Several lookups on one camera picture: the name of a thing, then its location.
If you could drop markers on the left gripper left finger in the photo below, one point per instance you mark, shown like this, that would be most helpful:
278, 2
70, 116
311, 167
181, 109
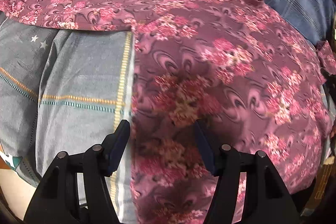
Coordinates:
73, 189

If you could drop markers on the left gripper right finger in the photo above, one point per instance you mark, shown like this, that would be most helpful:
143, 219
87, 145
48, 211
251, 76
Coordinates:
267, 199

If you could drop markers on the pink floral shirt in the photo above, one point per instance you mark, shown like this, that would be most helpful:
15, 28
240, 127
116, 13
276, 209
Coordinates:
242, 68

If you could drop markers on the grey patterned bed sheet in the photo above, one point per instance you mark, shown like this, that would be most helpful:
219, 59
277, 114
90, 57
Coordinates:
66, 73

